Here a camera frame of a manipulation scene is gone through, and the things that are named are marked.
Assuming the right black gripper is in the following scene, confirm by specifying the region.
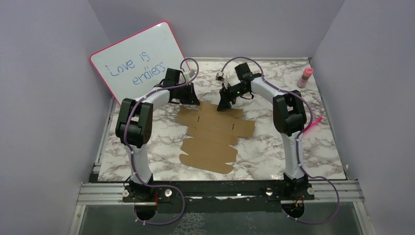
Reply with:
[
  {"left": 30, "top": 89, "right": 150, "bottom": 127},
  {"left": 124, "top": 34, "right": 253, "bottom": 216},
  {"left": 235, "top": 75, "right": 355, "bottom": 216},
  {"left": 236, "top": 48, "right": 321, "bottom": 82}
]
[{"left": 216, "top": 83, "right": 248, "bottom": 112}]

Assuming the brown cardboard box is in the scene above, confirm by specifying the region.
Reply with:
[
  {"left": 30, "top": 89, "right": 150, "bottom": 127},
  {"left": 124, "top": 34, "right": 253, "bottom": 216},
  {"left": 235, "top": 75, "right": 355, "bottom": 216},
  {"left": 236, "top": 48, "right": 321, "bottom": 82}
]
[{"left": 177, "top": 102, "right": 255, "bottom": 174}]

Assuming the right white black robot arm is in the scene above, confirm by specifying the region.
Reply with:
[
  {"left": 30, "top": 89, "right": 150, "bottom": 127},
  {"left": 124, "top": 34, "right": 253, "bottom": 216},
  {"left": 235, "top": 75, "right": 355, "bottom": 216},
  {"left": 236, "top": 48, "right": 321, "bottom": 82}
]
[{"left": 216, "top": 63, "right": 308, "bottom": 199}]

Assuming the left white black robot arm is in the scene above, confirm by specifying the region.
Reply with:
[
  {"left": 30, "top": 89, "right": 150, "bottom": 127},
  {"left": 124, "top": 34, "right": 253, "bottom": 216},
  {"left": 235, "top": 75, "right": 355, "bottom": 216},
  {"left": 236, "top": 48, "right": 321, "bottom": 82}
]
[{"left": 115, "top": 69, "right": 200, "bottom": 201}]

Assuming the pink framed whiteboard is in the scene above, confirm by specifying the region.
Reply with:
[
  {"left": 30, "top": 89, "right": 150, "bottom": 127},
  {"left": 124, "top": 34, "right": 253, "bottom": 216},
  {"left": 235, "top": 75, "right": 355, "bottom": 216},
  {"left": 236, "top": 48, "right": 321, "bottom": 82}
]
[{"left": 90, "top": 21, "right": 189, "bottom": 103}]

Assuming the pink glitter bottle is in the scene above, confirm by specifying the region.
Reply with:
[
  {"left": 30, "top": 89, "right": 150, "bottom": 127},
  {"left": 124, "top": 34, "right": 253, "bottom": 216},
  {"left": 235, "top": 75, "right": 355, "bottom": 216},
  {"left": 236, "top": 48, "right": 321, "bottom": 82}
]
[{"left": 297, "top": 68, "right": 314, "bottom": 88}]

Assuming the pink marker pen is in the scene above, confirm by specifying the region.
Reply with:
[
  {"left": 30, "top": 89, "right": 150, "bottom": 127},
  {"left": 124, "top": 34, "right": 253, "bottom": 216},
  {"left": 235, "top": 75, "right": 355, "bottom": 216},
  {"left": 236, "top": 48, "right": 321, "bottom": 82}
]
[{"left": 304, "top": 116, "right": 323, "bottom": 133}]

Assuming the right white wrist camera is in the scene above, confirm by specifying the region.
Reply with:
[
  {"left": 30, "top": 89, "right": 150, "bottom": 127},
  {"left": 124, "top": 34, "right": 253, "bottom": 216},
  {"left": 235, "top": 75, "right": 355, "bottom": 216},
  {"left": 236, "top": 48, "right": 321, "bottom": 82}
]
[{"left": 215, "top": 71, "right": 229, "bottom": 83}]

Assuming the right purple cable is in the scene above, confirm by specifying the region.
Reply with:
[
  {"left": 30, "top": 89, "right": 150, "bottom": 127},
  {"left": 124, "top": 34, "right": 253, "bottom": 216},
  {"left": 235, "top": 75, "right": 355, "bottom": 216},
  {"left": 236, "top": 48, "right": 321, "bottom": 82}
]
[{"left": 220, "top": 57, "right": 341, "bottom": 226}]

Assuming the purple cable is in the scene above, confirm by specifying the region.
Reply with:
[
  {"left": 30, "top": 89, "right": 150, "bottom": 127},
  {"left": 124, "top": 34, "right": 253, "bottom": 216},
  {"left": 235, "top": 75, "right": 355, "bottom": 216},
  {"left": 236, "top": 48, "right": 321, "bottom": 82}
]
[
  {"left": 220, "top": 57, "right": 341, "bottom": 226},
  {"left": 124, "top": 58, "right": 200, "bottom": 227}
]

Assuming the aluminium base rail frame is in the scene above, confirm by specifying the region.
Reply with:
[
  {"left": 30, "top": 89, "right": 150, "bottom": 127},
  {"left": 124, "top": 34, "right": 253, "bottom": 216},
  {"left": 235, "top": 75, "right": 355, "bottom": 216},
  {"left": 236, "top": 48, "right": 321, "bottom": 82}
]
[{"left": 70, "top": 57, "right": 373, "bottom": 235}]

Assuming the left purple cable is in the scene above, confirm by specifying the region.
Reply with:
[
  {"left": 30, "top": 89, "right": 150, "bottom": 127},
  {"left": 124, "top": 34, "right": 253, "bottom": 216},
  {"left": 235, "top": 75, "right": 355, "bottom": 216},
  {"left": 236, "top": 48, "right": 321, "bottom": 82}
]
[{"left": 124, "top": 58, "right": 200, "bottom": 227}]

